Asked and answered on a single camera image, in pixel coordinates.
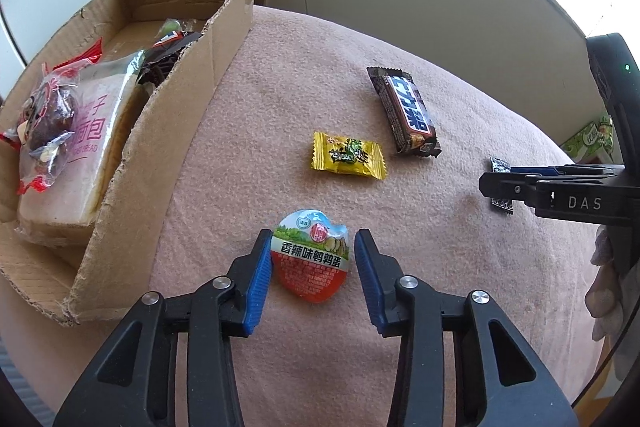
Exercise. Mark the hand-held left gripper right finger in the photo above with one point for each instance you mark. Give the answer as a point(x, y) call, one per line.
point(370, 287)

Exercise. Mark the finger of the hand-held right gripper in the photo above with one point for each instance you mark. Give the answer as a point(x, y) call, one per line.
point(535, 170)
point(550, 199)

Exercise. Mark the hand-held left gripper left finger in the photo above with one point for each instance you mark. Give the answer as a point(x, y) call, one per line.
point(257, 287)

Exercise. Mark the small black white packet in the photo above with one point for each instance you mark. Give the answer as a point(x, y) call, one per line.
point(500, 164)

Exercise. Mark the orange quail egg pack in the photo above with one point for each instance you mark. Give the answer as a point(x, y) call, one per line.
point(310, 262)

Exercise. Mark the cardboard box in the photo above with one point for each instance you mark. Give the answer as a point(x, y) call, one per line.
point(165, 147)

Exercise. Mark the brown chocolate bar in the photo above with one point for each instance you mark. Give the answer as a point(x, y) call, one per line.
point(160, 62)
point(407, 112)

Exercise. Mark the green candy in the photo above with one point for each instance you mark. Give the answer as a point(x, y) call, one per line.
point(170, 26)

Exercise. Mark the red dates packet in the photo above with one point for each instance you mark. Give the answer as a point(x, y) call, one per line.
point(47, 107)

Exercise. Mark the person's right hand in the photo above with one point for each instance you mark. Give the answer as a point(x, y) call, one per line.
point(605, 297)

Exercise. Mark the green printed box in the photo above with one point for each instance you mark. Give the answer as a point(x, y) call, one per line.
point(595, 139)

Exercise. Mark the yellow wrapped candy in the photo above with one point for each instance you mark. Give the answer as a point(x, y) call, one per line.
point(350, 154)

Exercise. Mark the packaged sliced bread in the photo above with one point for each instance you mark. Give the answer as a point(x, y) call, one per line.
point(95, 167)

